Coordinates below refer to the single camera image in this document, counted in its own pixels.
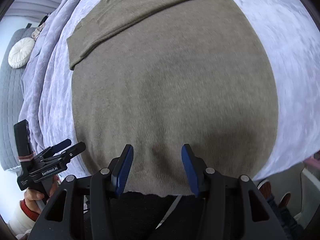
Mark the white red sleeve forearm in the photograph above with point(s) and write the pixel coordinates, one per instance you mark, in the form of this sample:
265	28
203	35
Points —
22	221

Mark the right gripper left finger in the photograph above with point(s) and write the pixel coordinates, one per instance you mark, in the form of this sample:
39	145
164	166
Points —
81	208

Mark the grey quilted sofa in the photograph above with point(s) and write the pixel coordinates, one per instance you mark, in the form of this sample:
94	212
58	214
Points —
11	98

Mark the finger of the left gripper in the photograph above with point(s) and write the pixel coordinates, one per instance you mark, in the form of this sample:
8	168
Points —
73	151
61	146

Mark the person's left hand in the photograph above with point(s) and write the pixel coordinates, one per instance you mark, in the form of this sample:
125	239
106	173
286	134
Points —
31	197

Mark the beige patterned cloth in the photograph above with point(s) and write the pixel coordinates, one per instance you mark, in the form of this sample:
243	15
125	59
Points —
35	34

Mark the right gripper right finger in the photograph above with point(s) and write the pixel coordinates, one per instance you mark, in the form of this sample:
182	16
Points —
233	207

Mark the grey pleated curtain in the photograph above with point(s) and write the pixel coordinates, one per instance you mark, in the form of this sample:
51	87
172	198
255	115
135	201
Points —
37	2

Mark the olive brown knit sweater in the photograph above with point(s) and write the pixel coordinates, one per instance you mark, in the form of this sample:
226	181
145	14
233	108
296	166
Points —
158	74

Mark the white round pleated cushion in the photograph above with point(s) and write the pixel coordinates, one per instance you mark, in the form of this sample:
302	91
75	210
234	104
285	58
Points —
20	52

